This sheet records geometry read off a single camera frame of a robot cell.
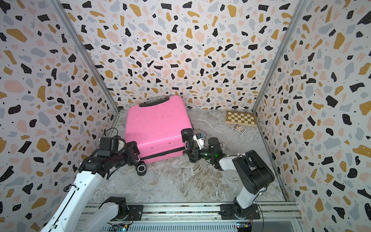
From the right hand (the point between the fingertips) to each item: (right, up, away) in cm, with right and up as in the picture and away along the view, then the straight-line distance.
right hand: (186, 153), depth 85 cm
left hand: (-25, +2, -8) cm, 27 cm away
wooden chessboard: (+41, +22, +29) cm, 55 cm away
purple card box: (+39, +13, +25) cm, 48 cm away
